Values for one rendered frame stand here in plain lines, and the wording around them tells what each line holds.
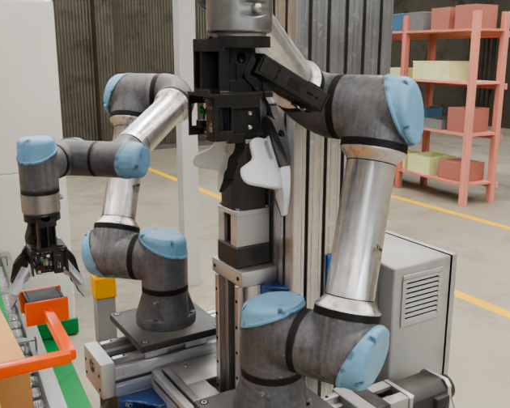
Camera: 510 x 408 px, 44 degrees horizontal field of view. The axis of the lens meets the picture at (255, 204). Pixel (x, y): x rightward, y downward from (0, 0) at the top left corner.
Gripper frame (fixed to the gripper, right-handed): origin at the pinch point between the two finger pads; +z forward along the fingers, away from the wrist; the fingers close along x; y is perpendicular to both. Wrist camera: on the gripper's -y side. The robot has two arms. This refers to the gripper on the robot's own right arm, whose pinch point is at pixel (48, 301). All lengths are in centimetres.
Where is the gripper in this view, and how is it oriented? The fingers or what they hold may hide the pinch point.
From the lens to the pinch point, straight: 142.8
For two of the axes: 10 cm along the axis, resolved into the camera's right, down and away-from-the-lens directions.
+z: 0.0, 9.7, 2.4
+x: 8.8, -1.1, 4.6
